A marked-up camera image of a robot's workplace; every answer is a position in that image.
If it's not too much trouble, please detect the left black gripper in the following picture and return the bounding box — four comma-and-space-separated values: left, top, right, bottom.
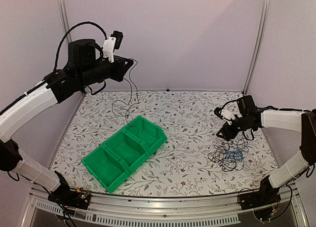
79, 55, 133, 87

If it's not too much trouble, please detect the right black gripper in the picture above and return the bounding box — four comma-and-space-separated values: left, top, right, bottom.
217, 115, 254, 141

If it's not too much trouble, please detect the thin black cable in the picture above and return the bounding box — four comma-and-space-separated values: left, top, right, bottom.
111, 59, 143, 139
207, 144, 232, 163

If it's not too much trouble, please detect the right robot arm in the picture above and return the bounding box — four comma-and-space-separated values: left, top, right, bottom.
214, 95, 316, 205

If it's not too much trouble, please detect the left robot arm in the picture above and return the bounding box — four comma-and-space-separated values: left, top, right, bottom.
0, 21, 133, 204

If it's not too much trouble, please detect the floral patterned table mat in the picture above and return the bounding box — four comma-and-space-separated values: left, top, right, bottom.
50, 91, 278, 197

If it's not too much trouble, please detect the green three-compartment bin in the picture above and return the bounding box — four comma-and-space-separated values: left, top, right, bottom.
81, 116, 167, 193

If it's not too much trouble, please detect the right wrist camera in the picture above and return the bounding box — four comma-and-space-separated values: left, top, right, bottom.
214, 107, 238, 125

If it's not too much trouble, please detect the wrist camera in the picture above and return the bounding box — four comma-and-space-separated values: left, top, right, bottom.
214, 107, 238, 125
102, 31, 123, 63

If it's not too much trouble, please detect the blue cable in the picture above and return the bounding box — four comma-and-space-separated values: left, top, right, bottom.
224, 150, 246, 162

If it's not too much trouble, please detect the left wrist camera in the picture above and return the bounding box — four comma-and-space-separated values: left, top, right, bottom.
102, 31, 123, 63

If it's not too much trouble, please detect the front aluminium rail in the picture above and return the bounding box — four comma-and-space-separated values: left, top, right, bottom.
21, 184, 310, 227

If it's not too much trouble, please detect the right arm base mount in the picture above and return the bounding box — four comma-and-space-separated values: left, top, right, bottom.
237, 188, 281, 210

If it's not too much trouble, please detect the left aluminium frame post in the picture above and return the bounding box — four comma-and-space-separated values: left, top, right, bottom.
57, 0, 71, 35

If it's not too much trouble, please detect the aluminium frame post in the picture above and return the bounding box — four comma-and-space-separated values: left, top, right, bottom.
57, 0, 71, 35
242, 0, 271, 95

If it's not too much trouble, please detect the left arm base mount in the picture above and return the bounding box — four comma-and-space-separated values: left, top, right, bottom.
48, 185, 91, 210

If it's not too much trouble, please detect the right aluminium frame post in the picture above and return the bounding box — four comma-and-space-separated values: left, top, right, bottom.
242, 0, 271, 95

